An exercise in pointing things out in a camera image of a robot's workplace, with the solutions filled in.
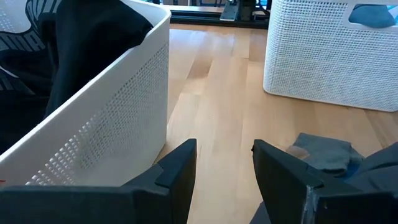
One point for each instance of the silver corner bracket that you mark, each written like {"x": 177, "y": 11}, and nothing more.
{"x": 229, "y": 12}

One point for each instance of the white perforated plastic basket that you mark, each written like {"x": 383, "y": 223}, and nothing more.
{"x": 124, "y": 109}
{"x": 326, "y": 62}

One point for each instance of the black aluminium frame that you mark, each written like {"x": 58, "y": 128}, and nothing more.
{"x": 202, "y": 20}

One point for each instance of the dark grey garment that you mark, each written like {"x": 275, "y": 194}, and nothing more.
{"x": 379, "y": 168}

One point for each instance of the bright blue garment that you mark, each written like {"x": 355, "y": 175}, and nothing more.
{"x": 371, "y": 17}

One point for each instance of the plain black garment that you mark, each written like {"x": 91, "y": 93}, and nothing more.
{"x": 93, "y": 40}

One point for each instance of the black garment with grey lettering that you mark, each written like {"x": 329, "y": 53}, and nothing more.
{"x": 21, "y": 49}

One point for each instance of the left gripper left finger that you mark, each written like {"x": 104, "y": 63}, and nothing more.
{"x": 93, "y": 205}

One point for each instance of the grey sock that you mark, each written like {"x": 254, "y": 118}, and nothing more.
{"x": 326, "y": 152}

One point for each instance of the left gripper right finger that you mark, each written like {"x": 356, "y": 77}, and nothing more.
{"x": 311, "y": 205}

